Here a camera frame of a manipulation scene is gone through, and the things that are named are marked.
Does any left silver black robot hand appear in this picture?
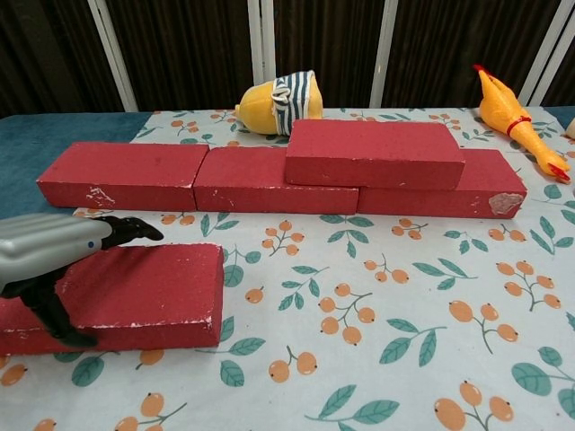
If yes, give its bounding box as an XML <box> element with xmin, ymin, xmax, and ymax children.
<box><xmin>0</xmin><ymin>213</ymin><xmax>165</xmax><ymax>349</ymax></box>

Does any red brick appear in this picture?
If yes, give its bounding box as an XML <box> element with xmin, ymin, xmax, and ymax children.
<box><xmin>0</xmin><ymin>242</ymin><xmax>225</xmax><ymax>356</ymax></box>
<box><xmin>285</xmin><ymin>119</ymin><xmax>466</xmax><ymax>189</ymax></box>
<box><xmin>35</xmin><ymin>141</ymin><xmax>211</xmax><ymax>212</ymax></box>
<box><xmin>357</xmin><ymin>149</ymin><xmax>528</xmax><ymax>220</ymax></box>
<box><xmin>192</xmin><ymin>145</ymin><xmax>360</xmax><ymax>216</ymax></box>

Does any yellow plush toy striped hat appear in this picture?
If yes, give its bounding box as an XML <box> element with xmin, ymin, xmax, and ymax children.
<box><xmin>236</xmin><ymin>69</ymin><xmax>324</xmax><ymax>136</ymax></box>

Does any floral print tablecloth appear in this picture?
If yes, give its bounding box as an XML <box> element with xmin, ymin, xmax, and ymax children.
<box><xmin>0</xmin><ymin>106</ymin><xmax>575</xmax><ymax>431</ymax></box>

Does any yellow rubber chicken toy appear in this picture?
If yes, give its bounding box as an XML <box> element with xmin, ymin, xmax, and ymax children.
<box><xmin>472</xmin><ymin>64</ymin><xmax>571</xmax><ymax>183</ymax></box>

